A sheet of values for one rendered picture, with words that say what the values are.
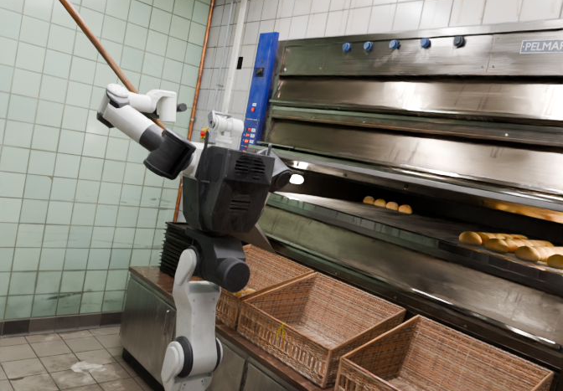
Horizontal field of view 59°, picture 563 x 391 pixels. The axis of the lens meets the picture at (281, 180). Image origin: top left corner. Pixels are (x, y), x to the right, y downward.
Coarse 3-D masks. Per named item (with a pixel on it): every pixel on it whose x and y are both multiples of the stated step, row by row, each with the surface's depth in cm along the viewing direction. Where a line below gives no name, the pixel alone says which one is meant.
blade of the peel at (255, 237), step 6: (252, 228) 235; (258, 228) 231; (234, 234) 265; (240, 234) 256; (246, 234) 249; (252, 234) 243; (258, 234) 236; (264, 234) 234; (246, 240) 257; (252, 240) 250; (258, 240) 243; (264, 240) 237; (258, 246) 251; (264, 246) 244; (270, 246) 238; (270, 252) 245
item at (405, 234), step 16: (304, 208) 272; (320, 208) 263; (368, 224) 238; (384, 224) 232; (416, 240) 218; (432, 240) 212; (464, 256) 201; (480, 256) 196; (496, 256) 192; (528, 272) 182; (544, 272) 178
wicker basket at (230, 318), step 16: (256, 256) 290; (272, 256) 282; (256, 272) 285; (272, 272) 276; (288, 272) 269; (304, 272) 261; (256, 288) 281; (272, 288) 240; (240, 304) 229; (224, 320) 234
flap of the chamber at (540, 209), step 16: (288, 160) 268; (304, 160) 255; (352, 176) 244; (368, 176) 228; (384, 176) 216; (400, 176) 210; (416, 192) 224; (432, 192) 210; (448, 192) 197; (464, 192) 188; (480, 192) 184; (496, 208) 197; (512, 208) 186; (528, 208) 176; (544, 208) 167; (560, 208) 163
